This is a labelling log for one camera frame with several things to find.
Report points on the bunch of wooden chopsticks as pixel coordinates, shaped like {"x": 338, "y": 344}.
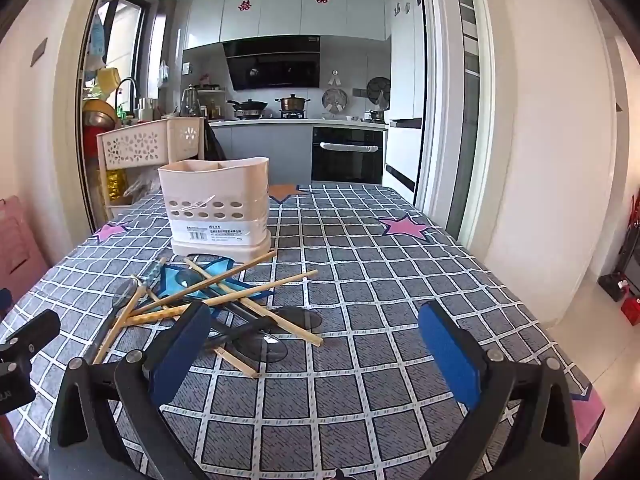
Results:
{"x": 290, "y": 278}

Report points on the gold foil bag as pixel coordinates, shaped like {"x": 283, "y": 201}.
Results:
{"x": 116, "y": 187}

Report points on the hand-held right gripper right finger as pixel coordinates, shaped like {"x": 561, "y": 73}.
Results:
{"x": 450, "y": 355}

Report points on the grey checked star tablecloth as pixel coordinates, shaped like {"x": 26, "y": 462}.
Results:
{"x": 350, "y": 260}

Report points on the black round splatter screen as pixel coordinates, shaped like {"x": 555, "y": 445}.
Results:
{"x": 378, "y": 90}

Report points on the black floor object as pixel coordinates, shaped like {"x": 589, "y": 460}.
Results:
{"x": 612, "y": 285}

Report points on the white refrigerator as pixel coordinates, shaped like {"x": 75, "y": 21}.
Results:
{"x": 402, "y": 85}

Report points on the round steamer rack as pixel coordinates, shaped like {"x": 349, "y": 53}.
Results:
{"x": 334, "y": 100}

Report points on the black built-in oven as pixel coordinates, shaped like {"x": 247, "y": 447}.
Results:
{"x": 347, "y": 160}

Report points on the yellow plastic container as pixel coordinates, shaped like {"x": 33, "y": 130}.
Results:
{"x": 108, "y": 80}

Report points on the sliding door frame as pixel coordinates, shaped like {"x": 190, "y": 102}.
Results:
{"x": 450, "y": 90}

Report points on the wall switch plate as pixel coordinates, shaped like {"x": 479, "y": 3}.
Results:
{"x": 39, "y": 51}

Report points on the glass kettle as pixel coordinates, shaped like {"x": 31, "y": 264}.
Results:
{"x": 190, "y": 101}

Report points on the curved kitchen faucet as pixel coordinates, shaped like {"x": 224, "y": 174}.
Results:
{"x": 127, "y": 85}

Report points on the red canister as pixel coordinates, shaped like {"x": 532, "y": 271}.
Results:
{"x": 631, "y": 310}

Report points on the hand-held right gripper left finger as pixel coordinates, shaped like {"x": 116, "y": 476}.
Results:
{"x": 180, "y": 355}

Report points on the pink chair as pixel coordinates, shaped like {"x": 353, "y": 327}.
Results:
{"x": 20, "y": 245}

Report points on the white wall cabinets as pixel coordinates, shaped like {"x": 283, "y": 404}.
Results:
{"x": 280, "y": 10}

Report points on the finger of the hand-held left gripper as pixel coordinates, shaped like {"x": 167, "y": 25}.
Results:
{"x": 30, "y": 335}
{"x": 4, "y": 302}

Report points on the steel cooking pot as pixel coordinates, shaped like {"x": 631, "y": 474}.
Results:
{"x": 292, "y": 103}

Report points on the grey base cabinets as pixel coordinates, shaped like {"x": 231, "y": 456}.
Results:
{"x": 265, "y": 152}

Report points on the beige plastic utensil holder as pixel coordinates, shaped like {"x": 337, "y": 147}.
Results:
{"x": 215, "y": 220}

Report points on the beige perforated basket trolley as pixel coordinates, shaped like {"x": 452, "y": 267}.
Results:
{"x": 145, "y": 145}

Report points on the black wok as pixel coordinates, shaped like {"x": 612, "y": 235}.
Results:
{"x": 248, "y": 106}

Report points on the black range hood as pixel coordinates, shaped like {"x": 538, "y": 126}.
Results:
{"x": 272, "y": 65}

